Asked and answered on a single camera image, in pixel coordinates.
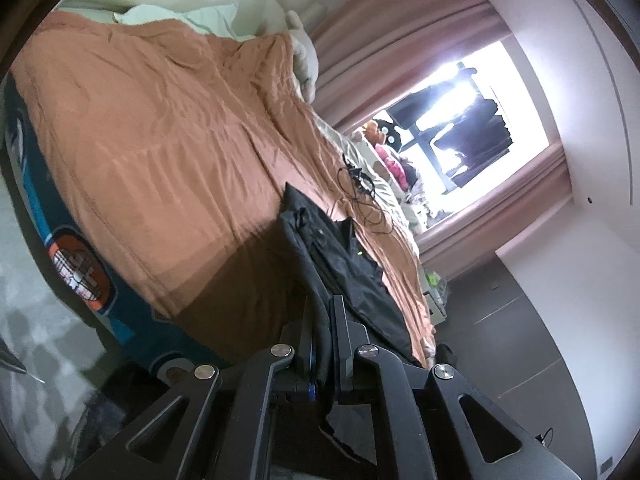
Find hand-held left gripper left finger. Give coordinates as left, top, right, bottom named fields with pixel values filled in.
left=65, top=310, right=322, bottom=480

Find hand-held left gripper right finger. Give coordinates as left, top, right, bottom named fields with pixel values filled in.
left=327, top=295, right=591, bottom=480

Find black jacket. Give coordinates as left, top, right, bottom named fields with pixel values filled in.
left=277, top=182, right=436, bottom=463

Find folded black clothes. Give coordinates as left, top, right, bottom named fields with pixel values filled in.
left=434, top=342, right=458, bottom=368

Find white bedside cabinet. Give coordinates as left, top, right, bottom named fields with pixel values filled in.
left=422, top=270, right=448, bottom=328

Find cream bed sheet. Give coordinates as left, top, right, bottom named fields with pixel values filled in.
left=312, top=105, right=426, bottom=233

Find pink curtain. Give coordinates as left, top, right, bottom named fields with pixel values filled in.
left=415, top=140, right=573, bottom=281
left=305, top=0, right=516, bottom=131

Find black plush toy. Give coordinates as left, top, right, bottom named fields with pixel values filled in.
left=372, top=117, right=403, bottom=151

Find brown blanket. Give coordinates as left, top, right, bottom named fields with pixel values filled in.
left=10, top=7, right=436, bottom=366

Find grey plush toy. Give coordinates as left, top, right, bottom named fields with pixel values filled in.
left=285, top=10, right=321, bottom=106

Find light green pillow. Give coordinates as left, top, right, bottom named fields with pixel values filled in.
left=112, top=2, right=241, bottom=41

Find black charger cable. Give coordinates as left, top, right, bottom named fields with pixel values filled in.
left=332, top=152, right=396, bottom=236

